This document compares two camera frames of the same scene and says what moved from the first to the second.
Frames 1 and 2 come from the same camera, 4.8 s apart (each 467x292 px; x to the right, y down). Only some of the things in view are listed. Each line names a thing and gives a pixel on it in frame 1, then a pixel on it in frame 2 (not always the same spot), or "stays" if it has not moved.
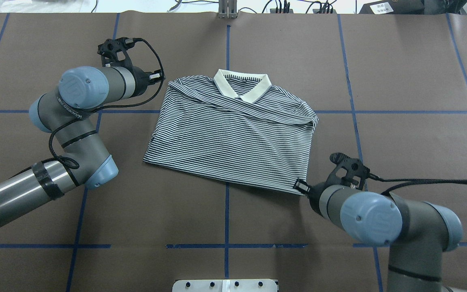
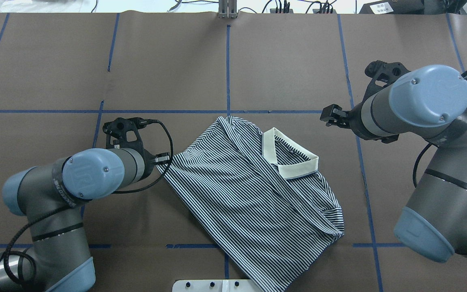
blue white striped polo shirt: x=236 y=128 -> x=259 y=197
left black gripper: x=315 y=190 -> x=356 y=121
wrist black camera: x=114 y=52 -> x=125 y=131
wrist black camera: x=354 y=168 -> x=382 y=73
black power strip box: x=393 y=7 stays
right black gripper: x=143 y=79 -> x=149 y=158
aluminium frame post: x=227 y=9 stays
